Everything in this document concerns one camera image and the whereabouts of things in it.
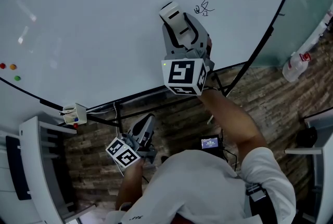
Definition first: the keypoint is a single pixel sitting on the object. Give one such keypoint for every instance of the white shelf unit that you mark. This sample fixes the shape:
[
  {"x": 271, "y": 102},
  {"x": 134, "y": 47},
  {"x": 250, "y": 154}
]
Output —
[{"x": 31, "y": 165}]

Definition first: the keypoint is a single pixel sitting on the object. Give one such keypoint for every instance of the person's white t-shirt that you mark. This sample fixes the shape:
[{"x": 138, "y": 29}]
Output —
[{"x": 197, "y": 186}]

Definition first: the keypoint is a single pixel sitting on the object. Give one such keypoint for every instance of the blue round magnet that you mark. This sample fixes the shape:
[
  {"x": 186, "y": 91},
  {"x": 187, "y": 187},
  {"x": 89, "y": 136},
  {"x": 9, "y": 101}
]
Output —
[{"x": 76, "y": 119}]

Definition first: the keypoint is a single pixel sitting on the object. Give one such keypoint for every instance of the person's right forearm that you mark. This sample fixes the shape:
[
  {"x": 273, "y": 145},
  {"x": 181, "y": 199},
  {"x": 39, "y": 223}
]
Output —
[{"x": 234, "y": 119}]

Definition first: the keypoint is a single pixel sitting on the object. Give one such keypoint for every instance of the black object on table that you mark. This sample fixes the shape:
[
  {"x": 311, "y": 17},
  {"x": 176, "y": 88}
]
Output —
[{"x": 307, "y": 137}]

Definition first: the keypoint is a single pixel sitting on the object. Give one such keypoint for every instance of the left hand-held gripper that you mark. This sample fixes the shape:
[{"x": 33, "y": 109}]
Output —
[{"x": 123, "y": 154}]

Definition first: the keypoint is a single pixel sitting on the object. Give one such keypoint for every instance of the orange round magnet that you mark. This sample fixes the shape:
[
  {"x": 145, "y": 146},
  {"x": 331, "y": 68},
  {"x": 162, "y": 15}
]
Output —
[{"x": 13, "y": 66}]

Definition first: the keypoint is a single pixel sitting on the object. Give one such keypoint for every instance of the white whiteboard eraser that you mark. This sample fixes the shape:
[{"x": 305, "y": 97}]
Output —
[{"x": 174, "y": 19}]

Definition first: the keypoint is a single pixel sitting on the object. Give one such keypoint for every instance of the person's left forearm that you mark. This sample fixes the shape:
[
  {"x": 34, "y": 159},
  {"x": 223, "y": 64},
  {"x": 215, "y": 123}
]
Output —
[{"x": 130, "y": 184}]

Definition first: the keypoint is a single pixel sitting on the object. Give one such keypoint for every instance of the black framed whiteboard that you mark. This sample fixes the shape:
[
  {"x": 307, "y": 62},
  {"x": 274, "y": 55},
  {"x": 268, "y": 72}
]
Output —
[{"x": 117, "y": 10}]

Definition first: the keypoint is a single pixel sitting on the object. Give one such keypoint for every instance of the person's black shoe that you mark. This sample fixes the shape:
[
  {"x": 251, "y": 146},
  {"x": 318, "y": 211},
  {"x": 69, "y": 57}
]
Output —
[{"x": 164, "y": 159}]

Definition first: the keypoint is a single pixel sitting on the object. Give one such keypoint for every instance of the white side table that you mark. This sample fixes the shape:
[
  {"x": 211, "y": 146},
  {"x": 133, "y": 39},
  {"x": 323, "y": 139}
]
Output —
[{"x": 325, "y": 165}]

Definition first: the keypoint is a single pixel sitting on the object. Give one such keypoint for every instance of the black device with screen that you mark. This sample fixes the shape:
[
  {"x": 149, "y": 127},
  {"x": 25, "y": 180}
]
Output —
[{"x": 209, "y": 143}]

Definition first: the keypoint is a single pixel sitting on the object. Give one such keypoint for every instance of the white stick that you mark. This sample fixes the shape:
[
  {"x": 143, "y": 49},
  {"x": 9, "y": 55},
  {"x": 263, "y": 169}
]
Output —
[{"x": 210, "y": 119}]

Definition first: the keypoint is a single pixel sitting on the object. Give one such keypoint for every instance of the white marker holder box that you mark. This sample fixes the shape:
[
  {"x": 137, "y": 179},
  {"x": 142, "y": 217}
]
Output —
[{"x": 81, "y": 113}]

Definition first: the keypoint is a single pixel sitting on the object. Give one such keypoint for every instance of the clear plastic bottle red label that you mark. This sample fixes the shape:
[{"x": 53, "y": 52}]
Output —
[{"x": 295, "y": 68}]

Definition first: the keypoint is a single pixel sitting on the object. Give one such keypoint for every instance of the black capped marker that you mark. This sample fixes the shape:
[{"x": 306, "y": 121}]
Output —
[{"x": 67, "y": 112}]

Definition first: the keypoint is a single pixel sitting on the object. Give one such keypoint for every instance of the person's right hand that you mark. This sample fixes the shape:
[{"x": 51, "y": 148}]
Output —
[{"x": 210, "y": 47}]

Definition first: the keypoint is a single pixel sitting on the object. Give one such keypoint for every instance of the green round magnet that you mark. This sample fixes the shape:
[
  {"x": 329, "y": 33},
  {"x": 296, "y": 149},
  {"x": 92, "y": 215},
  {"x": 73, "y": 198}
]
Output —
[{"x": 17, "y": 78}]

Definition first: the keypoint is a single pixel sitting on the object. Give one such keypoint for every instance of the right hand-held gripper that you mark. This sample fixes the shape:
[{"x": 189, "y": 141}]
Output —
[{"x": 182, "y": 74}]

